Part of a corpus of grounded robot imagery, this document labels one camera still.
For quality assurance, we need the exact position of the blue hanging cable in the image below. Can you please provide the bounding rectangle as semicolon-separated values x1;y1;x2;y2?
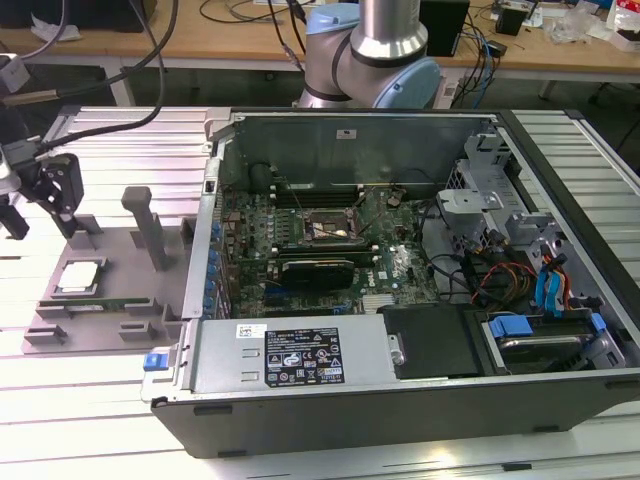
467;19;499;109

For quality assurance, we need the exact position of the small black container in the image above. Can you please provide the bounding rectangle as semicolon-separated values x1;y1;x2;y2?
495;5;527;36

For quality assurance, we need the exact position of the orange flat wire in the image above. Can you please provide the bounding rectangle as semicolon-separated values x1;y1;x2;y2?
558;269;572;314

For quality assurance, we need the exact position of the silver metal drive cage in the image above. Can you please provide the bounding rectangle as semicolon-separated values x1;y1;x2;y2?
434;127;524;241

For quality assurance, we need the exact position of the white and red bag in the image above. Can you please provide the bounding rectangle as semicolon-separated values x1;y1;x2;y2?
604;0;640;51

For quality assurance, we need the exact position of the coloured wire bundle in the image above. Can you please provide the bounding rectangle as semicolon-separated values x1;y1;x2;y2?
474;262;539;301

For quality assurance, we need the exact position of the large black box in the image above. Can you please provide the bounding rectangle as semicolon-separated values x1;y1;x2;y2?
0;0;159;34

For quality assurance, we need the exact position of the green motherboard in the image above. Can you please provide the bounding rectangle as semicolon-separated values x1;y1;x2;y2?
217;187;441;319

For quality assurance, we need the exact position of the black RAM slot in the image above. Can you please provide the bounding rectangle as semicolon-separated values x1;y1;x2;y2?
274;251;376;266
275;196;362;209
275;186;361;198
272;242;372;255

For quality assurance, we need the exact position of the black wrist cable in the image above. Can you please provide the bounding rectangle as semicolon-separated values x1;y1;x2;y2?
34;0;181;151

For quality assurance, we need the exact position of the silver CPU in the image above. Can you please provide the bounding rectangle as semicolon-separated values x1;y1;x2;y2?
58;260;100;292

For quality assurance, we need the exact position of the silver power supply unit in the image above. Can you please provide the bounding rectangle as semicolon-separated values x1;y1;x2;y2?
192;318;396;394

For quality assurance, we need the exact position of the grey parts rack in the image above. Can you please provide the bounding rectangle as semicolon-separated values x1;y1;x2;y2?
22;186;201;356

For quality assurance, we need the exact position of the crumpled white plastic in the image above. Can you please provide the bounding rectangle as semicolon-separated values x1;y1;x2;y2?
29;13;81;44

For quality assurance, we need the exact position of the wooden desk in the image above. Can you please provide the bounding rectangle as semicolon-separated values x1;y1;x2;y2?
0;0;640;109

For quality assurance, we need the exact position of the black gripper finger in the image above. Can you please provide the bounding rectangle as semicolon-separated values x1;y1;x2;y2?
0;194;30;241
37;152;84;240

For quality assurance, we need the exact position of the CPU socket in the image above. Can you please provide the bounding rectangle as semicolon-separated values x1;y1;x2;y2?
298;207;364;246

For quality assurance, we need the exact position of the black graphics card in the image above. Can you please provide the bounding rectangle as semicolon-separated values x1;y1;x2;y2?
279;257;356;290

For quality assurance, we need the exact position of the black round case speaker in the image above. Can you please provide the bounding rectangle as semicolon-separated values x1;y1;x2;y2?
248;162;275;194

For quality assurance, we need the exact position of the tall black box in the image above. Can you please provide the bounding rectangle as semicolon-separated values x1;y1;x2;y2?
424;0;471;57

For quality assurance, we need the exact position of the hard disk in blue carrier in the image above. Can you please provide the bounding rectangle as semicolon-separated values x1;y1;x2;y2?
482;309;609;375

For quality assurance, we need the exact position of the clear plastic wrap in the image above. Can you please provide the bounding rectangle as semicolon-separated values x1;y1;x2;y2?
544;7;606;44

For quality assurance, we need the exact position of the black open PC case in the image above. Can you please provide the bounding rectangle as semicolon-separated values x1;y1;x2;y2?
141;105;640;460

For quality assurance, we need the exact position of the green RAM stick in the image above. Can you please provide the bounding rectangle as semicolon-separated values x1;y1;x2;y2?
38;297;151;314

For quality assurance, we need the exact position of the blue flat wire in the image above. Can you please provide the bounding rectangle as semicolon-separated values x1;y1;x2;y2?
533;272;566;321

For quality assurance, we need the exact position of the black plastic shroud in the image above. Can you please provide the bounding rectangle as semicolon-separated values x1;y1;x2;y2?
377;303;481;380

